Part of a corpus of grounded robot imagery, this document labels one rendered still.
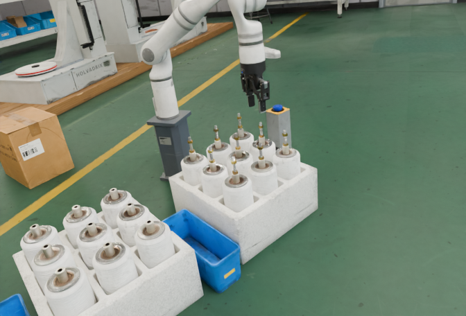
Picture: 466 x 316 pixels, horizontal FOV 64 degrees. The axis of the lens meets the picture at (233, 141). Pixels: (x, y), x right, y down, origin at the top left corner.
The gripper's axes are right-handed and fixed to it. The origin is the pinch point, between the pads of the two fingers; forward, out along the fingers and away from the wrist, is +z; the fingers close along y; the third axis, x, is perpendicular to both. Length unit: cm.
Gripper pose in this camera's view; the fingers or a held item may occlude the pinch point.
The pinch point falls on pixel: (256, 105)
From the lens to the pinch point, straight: 115.8
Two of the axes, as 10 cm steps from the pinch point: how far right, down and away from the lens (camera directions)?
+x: 8.9, -2.9, 3.6
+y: 4.5, 3.5, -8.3
